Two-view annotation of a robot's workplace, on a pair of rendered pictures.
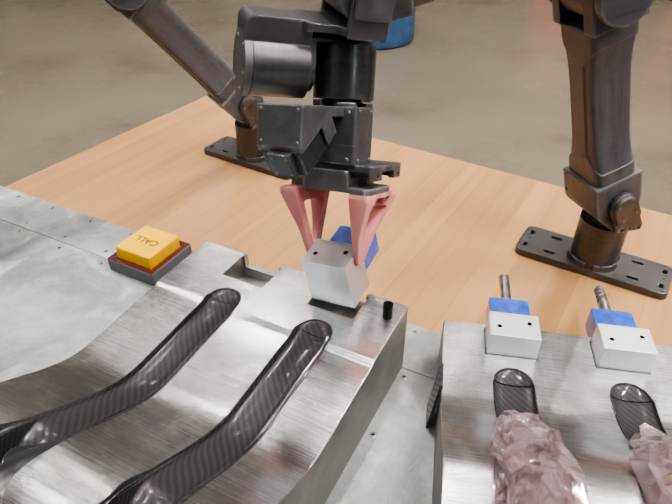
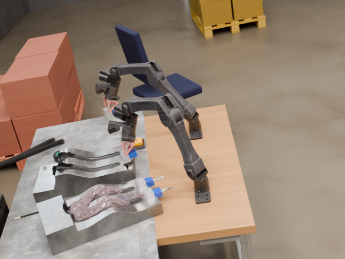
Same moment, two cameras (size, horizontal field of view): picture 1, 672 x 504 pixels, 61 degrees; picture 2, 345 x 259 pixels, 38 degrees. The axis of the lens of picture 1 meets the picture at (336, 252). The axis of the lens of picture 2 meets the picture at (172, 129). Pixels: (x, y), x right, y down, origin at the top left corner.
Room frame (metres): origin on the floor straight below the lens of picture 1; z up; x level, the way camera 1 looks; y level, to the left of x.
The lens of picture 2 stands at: (-0.34, -2.04, 2.12)
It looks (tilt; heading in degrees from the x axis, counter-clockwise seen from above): 27 degrees down; 62
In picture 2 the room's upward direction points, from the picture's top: 11 degrees counter-clockwise
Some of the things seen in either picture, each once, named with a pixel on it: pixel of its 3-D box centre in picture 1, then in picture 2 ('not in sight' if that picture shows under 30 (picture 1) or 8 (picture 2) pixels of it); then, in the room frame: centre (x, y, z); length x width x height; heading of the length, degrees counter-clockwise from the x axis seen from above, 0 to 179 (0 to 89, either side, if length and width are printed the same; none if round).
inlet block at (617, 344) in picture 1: (609, 325); (158, 192); (0.46, -0.30, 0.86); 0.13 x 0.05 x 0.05; 170
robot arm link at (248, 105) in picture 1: (246, 106); (191, 114); (0.96, 0.16, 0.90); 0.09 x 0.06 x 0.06; 33
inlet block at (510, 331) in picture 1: (507, 313); (150, 181); (0.48, -0.19, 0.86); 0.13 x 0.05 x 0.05; 170
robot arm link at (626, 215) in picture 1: (607, 200); (196, 171); (0.64, -0.35, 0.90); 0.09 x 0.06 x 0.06; 18
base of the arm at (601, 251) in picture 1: (598, 239); (200, 183); (0.64, -0.36, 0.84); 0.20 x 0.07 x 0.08; 58
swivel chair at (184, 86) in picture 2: not in sight; (163, 85); (1.54, 1.51, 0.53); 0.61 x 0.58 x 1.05; 155
